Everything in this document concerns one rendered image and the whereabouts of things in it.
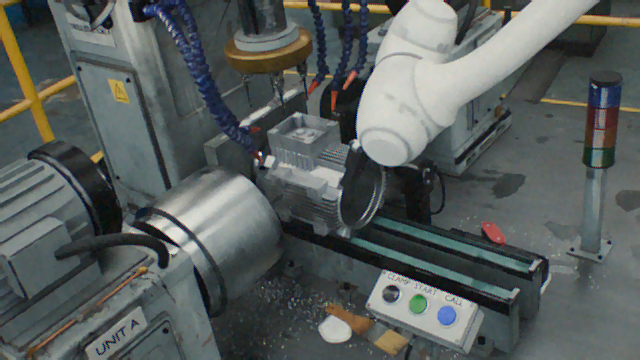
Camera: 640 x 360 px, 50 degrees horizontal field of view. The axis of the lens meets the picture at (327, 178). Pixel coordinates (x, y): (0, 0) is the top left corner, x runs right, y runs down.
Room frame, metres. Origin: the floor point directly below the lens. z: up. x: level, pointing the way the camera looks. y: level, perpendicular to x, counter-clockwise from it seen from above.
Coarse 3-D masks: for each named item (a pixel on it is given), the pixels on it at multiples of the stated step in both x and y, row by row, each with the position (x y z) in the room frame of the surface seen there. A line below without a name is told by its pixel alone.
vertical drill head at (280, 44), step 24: (240, 0) 1.30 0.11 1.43; (264, 0) 1.29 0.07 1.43; (264, 24) 1.29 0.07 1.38; (288, 24) 1.34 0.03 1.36; (240, 48) 1.29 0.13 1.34; (264, 48) 1.27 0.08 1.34; (288, 48) 1.26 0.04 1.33; (312, 48) 1.31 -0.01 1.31; (240, 72) 1.28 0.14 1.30; (264, 72) 1.25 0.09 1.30
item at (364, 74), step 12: (372, 60) 1.55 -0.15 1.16; (348, 72) 1.51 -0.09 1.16; (360, 72) 1.49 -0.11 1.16; (360, 84) 1.45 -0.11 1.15; (324, 96) 1.52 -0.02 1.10; (348, 96) 1.47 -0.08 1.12; (360, 96) 1.44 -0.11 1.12; (324, 108) 1.53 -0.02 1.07; (336, 108) 1.50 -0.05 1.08; (348, 108) 1.47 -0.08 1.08; (336, 120) 1.46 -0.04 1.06; (348, 120) 1.47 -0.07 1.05; (348, 132) 1.48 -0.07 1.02; (348, 144) 1.48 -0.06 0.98
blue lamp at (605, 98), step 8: (592, 88) 1.16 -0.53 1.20; (600, 88) 1.14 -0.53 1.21; (608, 88) 1.13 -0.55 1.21; (616, 88) 1.14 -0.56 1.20; (592, 96) 1.15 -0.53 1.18; (600, 96) 1.14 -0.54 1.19; (608, 96) 1.13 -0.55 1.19; (616, 96) 1.14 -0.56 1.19; (592, 104) 1.15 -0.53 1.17; (600, 104) 1.14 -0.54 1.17; (608, 104) 1.13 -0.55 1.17; (616, 104) 1.14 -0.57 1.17
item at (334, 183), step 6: (270, 156) 1.28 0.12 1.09; (270, 162) 1.27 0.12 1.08; (276, 162) 1.28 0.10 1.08; (270, 168) 1.28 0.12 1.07; (276, 168) 1.27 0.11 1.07; (330, 180) 1.16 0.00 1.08; (336, 180) 1.15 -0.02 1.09; (330, 186) 1.15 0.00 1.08; (336, 186) 1.14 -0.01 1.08; (342, 186) 1.16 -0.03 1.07; (276, 210) 1.27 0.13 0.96; (342, 228) 1.16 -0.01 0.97; (342, 234) 1.15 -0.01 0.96; (348, 234) 1.15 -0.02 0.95
